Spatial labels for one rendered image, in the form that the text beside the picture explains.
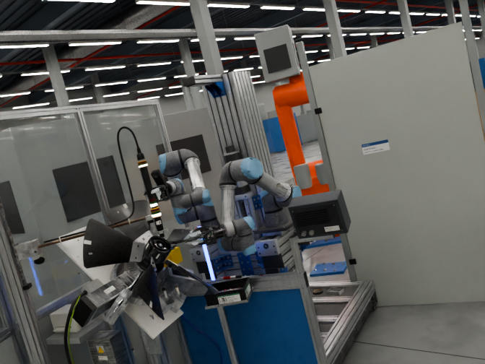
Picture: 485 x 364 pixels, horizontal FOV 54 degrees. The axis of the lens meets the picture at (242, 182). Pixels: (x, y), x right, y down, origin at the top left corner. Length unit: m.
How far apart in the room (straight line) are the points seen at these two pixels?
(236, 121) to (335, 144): 1.02
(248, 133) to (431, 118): 1.36
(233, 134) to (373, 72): 1.21
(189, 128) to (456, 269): 4.25
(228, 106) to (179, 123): 3.69
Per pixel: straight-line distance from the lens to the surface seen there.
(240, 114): 3.06
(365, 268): 4.01
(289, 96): 6.21
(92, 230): 2.23
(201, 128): 7.01
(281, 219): 2.89
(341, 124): 3.78
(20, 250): 2.48
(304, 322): 2.66
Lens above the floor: 1.66
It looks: 6 degrees down
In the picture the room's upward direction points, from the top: 14 degrees counter-clockwise
